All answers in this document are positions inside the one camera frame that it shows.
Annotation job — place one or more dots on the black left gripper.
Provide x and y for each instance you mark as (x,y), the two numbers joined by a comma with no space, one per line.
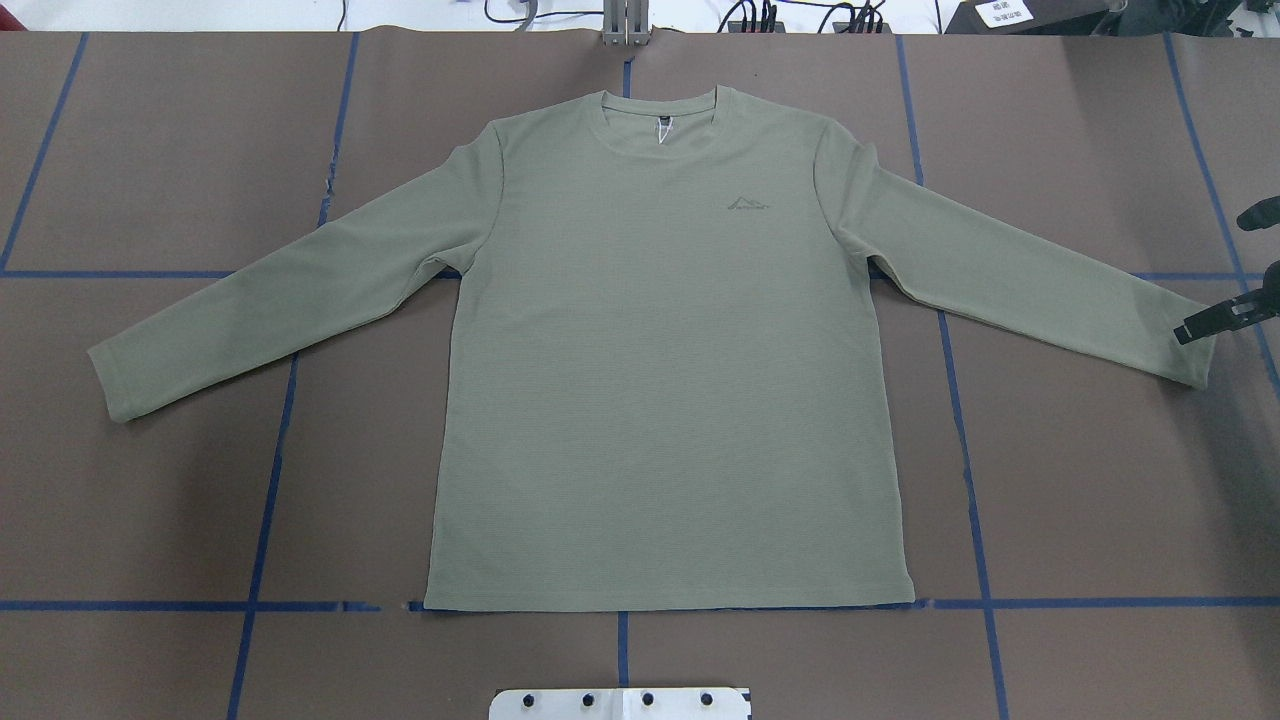
(1228,317)

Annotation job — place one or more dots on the olive green long-sleeve shirt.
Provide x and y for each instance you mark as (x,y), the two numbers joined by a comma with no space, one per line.
(666,384)

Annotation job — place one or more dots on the blue tape grid lines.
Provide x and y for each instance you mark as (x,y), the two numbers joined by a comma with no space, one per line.
(1088,542)

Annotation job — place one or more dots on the grey metal camera bracket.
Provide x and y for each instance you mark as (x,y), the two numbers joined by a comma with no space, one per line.
(626,23)

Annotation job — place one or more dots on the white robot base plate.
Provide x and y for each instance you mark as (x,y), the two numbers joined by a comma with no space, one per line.
(623,703)

